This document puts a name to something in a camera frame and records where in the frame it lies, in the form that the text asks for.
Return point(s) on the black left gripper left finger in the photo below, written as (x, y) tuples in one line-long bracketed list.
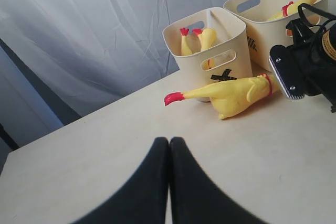
[(143, 197)]

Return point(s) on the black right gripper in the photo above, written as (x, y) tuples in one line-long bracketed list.
[(307, 67)]

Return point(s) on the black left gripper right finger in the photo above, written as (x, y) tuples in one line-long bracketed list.
[(195, 198)]

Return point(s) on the headless rubber chicken body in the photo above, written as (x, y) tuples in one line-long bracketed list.
[(200, 40)]

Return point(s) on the rubber chicken head with tube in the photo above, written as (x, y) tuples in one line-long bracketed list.
[(209, 18)]

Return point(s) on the cream bin marked X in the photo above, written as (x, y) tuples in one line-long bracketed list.
[(228, 58)]

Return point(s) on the cream bin marked O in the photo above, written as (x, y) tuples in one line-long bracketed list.
[(262, 33)]

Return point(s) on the grey backdrop curtain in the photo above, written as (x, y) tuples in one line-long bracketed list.
[(80, 55)]

